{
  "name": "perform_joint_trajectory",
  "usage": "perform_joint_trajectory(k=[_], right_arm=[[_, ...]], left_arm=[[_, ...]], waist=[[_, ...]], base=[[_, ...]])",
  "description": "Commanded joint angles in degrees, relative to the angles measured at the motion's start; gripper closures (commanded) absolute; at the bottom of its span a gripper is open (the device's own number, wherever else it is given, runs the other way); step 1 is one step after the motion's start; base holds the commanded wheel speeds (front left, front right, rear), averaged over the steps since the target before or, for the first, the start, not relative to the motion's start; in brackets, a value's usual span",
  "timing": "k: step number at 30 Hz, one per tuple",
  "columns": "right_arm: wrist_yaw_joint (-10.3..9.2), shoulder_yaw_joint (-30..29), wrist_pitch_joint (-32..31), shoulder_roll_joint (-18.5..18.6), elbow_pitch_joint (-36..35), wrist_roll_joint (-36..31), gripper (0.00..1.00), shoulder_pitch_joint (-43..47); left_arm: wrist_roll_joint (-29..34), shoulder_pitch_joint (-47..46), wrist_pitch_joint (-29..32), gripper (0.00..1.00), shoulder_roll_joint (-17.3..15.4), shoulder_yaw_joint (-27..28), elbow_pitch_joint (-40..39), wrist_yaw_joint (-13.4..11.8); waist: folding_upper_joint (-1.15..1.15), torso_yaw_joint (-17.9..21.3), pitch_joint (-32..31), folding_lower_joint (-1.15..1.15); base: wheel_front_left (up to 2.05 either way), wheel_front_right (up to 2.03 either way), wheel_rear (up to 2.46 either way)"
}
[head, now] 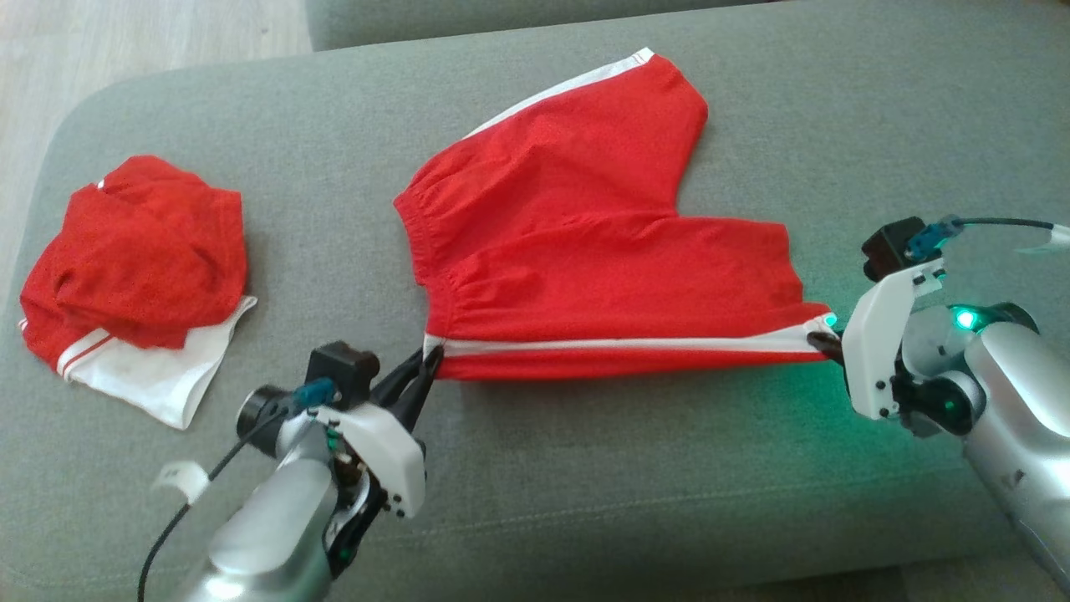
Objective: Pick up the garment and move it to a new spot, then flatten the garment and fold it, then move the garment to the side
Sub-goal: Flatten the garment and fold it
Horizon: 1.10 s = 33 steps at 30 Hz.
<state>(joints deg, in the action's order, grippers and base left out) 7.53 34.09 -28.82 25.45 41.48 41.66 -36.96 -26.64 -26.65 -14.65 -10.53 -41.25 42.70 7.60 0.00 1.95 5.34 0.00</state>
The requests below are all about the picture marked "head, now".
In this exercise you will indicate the red shorts white side stripe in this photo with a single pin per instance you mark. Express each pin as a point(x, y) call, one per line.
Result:
point(585, 251)

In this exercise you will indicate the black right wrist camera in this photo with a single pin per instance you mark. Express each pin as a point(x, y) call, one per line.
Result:
point(894, 247)

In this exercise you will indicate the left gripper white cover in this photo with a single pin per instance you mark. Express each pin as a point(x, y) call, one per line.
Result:
point(384, 456)

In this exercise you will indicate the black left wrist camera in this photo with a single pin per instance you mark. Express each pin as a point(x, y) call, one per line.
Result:
point(343, 372)

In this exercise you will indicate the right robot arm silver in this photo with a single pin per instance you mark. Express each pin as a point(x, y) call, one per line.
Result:
point(1011, 393)

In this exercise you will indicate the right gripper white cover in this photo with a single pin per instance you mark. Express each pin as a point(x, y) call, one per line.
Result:
point(873, 351)

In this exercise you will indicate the grey sofa seat cushion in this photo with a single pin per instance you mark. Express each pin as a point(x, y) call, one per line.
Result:
point(501, 21)

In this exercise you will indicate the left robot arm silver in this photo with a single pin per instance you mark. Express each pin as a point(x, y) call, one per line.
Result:
point(267, 527)

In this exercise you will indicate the red jersey with lettering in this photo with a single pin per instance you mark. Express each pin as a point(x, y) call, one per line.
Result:
point(134, 259)

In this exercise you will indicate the large grey ottoman cushion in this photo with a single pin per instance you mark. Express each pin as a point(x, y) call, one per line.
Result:
point(585, 468)

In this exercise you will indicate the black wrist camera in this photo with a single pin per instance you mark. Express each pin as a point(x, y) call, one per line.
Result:
point(894, 247)
point(343, 372)

